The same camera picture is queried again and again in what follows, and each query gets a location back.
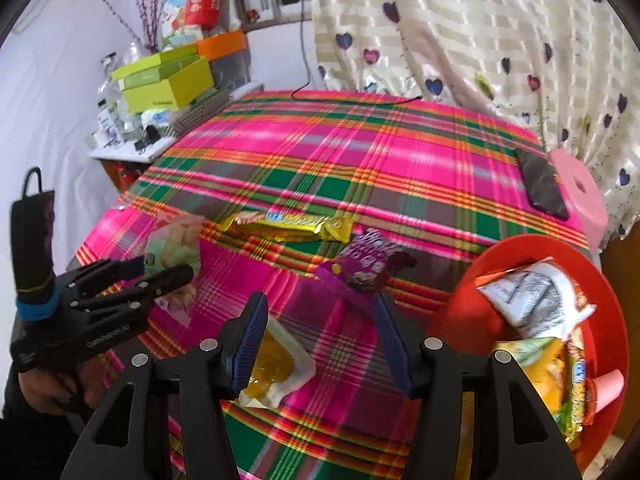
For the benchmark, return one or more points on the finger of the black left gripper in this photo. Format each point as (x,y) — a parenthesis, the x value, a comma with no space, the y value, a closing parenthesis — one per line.
(93,278)
(128,296)

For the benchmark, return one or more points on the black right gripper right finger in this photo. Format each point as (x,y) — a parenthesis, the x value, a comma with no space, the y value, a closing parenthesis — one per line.
(514,435)

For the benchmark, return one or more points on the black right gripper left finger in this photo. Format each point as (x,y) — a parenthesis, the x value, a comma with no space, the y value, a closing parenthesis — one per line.
(127,436)

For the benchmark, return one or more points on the clear bag of peanuts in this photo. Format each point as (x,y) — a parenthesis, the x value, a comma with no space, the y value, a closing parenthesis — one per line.
(176,240)

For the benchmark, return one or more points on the clear yellow jelly packet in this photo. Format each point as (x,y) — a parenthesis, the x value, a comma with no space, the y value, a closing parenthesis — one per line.
(282,367)

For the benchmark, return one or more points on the purple snack packet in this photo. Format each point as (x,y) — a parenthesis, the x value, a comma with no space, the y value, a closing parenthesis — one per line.
(364,268)

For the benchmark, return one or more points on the large yellow biscuit bag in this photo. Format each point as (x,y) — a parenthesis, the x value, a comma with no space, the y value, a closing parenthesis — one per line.
(544,362)

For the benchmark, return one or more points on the white orange snack bag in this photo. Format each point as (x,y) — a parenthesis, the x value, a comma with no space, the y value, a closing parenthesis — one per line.
(540,300)

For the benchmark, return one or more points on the pink jelly cup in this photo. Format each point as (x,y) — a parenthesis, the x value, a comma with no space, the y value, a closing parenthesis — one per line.
(608,388)

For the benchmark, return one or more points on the golden yellow snack bar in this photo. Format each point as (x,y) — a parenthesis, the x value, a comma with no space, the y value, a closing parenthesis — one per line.
(287,227)

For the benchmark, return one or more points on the small yellow candy packet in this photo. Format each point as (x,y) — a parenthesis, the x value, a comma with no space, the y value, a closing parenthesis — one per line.
(576,378)

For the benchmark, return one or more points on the person's left hand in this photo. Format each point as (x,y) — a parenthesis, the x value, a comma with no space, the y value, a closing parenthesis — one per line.
(43,391)

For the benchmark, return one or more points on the red woven plastic basket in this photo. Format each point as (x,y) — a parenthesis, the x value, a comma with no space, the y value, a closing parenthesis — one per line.
(470,324)

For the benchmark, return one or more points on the white side table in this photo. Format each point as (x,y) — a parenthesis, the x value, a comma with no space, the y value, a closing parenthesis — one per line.
(126,162)

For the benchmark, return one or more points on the striped grey box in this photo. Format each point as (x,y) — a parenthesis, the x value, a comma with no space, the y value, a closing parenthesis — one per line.
(207,105)

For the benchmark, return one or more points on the colourful plaid tablecloth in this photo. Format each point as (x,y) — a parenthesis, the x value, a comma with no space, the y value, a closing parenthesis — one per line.
(440,182)

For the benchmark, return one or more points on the black smartphone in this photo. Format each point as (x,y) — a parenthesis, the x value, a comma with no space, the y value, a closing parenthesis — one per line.
(541,188)

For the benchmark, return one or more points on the lime green box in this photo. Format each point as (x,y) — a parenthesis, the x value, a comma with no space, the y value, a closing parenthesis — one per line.
(173,93)

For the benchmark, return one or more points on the green flat box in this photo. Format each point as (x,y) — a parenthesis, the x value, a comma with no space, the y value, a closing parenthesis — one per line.
(155,68)

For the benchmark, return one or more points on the orange storage box lid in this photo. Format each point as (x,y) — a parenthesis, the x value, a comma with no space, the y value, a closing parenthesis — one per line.
(215,47)

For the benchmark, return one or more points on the purple dried flower branches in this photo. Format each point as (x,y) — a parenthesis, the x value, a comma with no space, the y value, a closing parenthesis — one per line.
(149,13)

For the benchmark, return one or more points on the heart patterned white curtain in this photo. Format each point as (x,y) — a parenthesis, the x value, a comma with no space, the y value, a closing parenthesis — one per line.
(566,69)

